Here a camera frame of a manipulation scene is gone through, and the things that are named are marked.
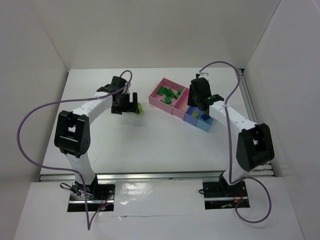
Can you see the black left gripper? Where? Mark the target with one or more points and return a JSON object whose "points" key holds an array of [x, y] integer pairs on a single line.
{"points": [[125, 103]]}

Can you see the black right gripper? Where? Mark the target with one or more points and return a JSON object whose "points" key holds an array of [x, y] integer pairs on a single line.
{"points": [[197, 100]]}

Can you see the green 2x2 lego cube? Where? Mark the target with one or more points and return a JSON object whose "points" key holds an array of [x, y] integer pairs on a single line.
{"points": [[179, 92]]}

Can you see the dark blue lego brick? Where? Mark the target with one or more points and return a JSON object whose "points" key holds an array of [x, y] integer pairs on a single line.
{"points": [[205, 117]]}

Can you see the green 2x4 lego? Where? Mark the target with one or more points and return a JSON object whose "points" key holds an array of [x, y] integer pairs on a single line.
{"points": [[169, 93]]}

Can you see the green sloped lego piece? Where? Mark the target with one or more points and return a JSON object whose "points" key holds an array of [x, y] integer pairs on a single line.
{"points": [[163, 91]]}

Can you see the green stepped lego assembly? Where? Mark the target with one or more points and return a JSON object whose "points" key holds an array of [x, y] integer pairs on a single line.
{"points": [[167, 100]]}

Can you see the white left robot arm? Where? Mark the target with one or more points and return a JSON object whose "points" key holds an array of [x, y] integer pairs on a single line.
{"points": [[73, 135]]}

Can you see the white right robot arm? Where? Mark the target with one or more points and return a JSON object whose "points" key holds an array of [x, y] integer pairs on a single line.
{"points": [[236, 124]]}

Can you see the purple blue container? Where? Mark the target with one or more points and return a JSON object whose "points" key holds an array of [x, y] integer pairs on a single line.
{"points": [[188, 115]]}

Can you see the light blue container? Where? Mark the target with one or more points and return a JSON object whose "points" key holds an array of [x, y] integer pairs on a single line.
{"points": [[204, 125]]}

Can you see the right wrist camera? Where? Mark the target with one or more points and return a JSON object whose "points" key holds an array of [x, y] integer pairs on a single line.
{"points": [[201, 75]]}

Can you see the aluminium front rail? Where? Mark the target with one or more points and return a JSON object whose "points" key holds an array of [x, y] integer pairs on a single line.
{"points": [[137, 176]]}

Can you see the aluminium side rail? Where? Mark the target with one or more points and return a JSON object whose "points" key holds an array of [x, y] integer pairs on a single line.
{"points": [[252, 112]]}

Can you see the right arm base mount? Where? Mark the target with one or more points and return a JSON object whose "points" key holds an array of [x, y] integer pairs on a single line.
{"points": [[215, 198]]}

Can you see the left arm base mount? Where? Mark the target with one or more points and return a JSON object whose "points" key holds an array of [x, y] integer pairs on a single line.
{"points": [[103, 198]]}

